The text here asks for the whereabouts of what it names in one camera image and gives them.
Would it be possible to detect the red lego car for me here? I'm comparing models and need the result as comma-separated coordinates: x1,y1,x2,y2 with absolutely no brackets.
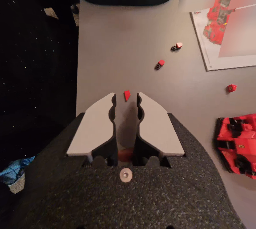
215,114,256,179

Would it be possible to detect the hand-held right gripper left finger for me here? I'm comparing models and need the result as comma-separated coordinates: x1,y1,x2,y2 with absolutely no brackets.
66,93,118,166

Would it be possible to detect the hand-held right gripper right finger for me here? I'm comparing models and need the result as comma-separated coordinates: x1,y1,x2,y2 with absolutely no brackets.
133,92,185,168

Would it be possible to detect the blue patterned cloth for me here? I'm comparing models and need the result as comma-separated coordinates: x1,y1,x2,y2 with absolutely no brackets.
0,156,36,186

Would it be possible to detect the lego instruction booklet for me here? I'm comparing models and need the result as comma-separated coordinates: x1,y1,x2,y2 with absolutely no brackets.
190,0,256,71

